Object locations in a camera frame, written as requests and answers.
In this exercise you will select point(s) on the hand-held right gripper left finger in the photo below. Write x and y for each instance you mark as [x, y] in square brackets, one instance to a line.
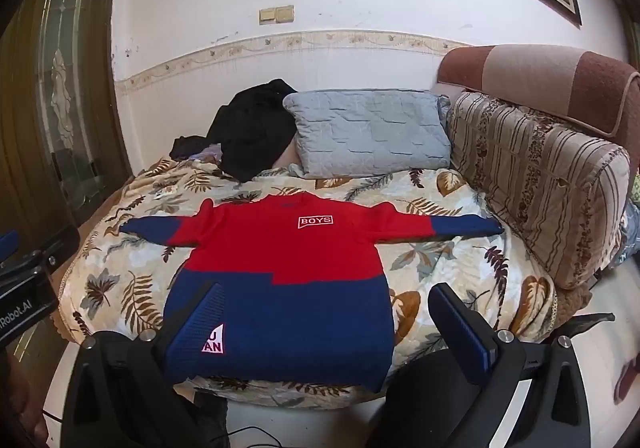
[199, 315]

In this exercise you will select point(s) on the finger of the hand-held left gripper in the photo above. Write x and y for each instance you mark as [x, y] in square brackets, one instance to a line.
[7, 243]
[56, 245]

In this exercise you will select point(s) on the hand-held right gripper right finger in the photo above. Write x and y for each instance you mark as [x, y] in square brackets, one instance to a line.
[462, 325]

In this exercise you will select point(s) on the red and blue sweater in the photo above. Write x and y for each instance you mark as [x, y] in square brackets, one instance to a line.
[290, 278]

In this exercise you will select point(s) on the black clothes pile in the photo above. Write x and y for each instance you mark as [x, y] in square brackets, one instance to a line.
[250, 128]

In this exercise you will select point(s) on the leaf print blanket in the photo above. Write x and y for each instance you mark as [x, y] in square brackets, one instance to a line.
[450, 268]

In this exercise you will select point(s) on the wooden door with glass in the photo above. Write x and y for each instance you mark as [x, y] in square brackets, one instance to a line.
[55, 93]

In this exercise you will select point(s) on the striped floral sofa cushion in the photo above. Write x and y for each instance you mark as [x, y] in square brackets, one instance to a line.
[545, 188]

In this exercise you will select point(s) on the purple cloth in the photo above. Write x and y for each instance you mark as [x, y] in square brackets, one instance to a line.
[207, 154]

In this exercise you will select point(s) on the grey quilted pillow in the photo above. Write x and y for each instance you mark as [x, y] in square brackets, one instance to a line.
[372, 133]

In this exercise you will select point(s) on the brown and beige backrest cover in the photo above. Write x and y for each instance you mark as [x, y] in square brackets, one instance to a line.
[545, 73]

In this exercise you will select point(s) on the beige wall switch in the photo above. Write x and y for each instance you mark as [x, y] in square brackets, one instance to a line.
[276, 15]

